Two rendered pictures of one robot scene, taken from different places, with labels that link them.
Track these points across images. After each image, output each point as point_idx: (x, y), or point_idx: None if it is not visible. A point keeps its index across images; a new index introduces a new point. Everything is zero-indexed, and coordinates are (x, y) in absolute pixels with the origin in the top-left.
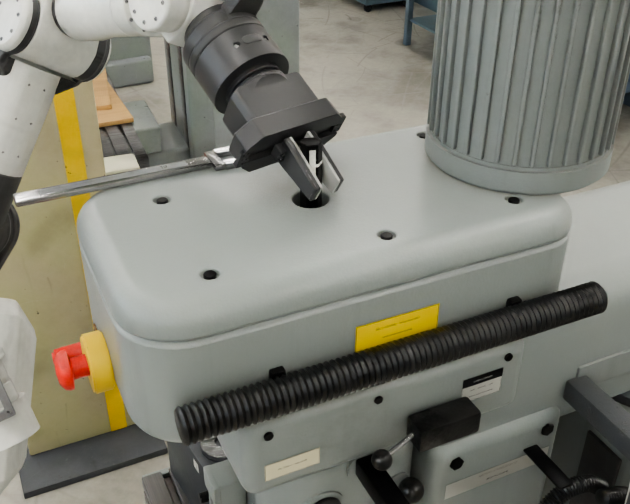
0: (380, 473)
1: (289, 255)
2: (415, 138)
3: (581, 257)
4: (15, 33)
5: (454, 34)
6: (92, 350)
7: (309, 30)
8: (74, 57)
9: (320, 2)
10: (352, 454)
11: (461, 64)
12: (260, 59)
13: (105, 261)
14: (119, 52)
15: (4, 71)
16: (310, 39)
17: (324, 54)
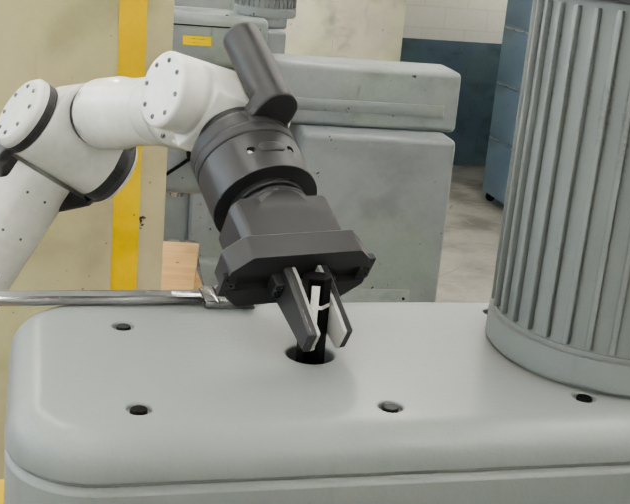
0: None
1: (251, 407)
2: (479, 314)
3: None
4: (20, 126)
5: (524, 170)
6: None
7: (474, 257)
8: (86, 167)
9: (495, 226)
10: None
11: (528, 208)
12: (276, 171)
13: (20, 377)
14: None
15: (2, 171)
16: (474, 268)
17: (488, 288)
